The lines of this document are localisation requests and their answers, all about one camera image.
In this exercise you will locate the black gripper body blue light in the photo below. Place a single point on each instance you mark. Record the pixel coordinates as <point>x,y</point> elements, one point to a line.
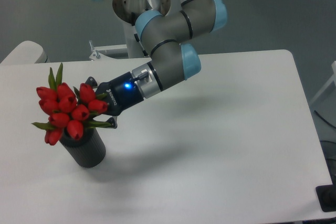
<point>121,94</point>

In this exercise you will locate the red tulip bouquet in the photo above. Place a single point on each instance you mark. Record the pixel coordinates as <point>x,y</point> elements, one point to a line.
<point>70,109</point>

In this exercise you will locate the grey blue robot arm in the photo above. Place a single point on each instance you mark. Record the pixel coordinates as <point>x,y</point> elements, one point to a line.
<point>164,38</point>

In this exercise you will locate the dark grey ribbed vase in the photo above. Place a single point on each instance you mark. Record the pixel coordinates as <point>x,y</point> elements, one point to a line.
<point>89,151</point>

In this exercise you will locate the white chair edge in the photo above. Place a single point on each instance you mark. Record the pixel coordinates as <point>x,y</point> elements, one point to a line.
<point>27,52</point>

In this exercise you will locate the white furniture leg right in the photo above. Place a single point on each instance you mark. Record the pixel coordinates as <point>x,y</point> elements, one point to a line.
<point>324,91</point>

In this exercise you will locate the black box at table corner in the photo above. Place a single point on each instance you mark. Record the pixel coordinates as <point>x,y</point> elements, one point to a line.
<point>326,197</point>

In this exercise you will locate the white metal base frame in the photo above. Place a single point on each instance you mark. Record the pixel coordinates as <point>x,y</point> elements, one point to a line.
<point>108,52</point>

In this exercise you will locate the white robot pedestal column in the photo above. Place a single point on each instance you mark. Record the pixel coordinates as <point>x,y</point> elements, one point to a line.
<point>130,35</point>

